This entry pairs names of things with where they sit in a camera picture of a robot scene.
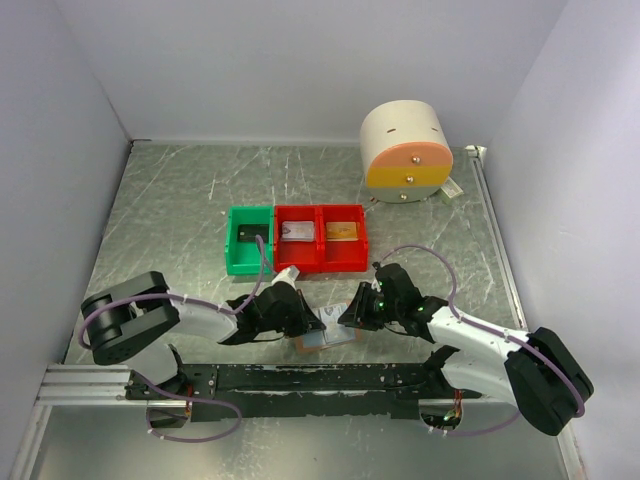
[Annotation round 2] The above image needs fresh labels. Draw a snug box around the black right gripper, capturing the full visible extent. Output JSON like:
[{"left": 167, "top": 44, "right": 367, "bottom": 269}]
[{"left": 338, "top": 282, "right": 402, "bottom": 331}]

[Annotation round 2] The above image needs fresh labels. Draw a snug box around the brown leather card holder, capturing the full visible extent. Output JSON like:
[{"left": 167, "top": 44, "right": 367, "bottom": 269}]
[{"left": 294, "top": 307, "right": 362, "bottom": 353}]

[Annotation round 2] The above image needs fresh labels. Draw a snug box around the red plastic bin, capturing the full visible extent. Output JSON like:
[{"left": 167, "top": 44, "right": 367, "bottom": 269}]
[
  {"left": 274, "top": 205, "right": 324, "bottom": 273},
  {"left": 319, "top": 204, "right": 369, "bottom": 273}
]

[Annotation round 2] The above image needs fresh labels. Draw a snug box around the green plastic bin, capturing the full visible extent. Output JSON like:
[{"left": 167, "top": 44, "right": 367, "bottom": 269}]
[{"left": 225, "top": 206, "right": 275, "bottom": 276}]

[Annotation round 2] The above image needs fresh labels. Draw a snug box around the white round drawer cabinet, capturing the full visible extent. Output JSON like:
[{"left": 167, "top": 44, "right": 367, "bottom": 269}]
[{"left": 360, "top": 100, "right": 453, "bottom": 203}]

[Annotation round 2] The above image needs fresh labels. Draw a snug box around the white diamond print card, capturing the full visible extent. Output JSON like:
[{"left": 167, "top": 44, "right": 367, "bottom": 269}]
[{"left": 318, "top": 303, "right": 347, "bottom": 329}]

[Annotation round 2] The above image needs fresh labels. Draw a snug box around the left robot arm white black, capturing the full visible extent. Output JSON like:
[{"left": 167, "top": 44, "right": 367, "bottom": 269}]
[{"left": 77, "top": 267, "right": 326, "bottom": 399}]

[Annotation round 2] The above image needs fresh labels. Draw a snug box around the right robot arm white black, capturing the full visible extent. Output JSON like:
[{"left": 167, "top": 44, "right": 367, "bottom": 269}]
[{"left": 338, "top": 263, "right": 594, "bottom": 436}]

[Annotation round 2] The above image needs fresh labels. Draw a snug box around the gold card in bin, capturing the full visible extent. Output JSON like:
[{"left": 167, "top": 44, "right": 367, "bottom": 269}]
[{"left": 325, "top": 221, "right": 359, "bottom": 242}]

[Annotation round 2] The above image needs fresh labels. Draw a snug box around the silver purple card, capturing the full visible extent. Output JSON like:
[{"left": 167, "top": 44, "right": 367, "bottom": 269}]
[{"left": 280, "top": 221, "right": 315, "bottom": 242}]

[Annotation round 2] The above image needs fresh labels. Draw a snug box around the black card in green bin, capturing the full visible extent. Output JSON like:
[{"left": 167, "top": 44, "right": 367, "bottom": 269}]
[{"left": 237, "top": 224, "right": 270, "bottom": 243}]

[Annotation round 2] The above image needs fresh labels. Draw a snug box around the small white green box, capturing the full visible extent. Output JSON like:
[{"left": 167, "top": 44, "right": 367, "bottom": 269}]
[{"left": 439, "top": 177, "right": 464, "bottom": 203}]

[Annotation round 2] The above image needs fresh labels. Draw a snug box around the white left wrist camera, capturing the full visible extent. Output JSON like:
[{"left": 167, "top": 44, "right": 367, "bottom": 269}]
[{"left": 271, "top": 265, "right": 300, "bottom": 288}]

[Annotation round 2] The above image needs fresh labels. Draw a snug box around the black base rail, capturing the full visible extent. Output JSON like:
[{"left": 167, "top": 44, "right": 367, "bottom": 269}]
[{"left": 124, "top": 362, "right": 481, "bottom": 424}]

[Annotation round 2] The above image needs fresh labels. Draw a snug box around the white corner bracket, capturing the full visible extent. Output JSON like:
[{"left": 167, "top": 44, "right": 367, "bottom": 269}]
[{"left": 465, "top": 145, "right": 487, "bottom": 161}]

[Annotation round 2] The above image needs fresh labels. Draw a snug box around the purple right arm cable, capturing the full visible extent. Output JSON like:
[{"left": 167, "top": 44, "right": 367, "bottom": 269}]
[{"left": 372, "top": 243, "right": 586, "bottom": 437}]

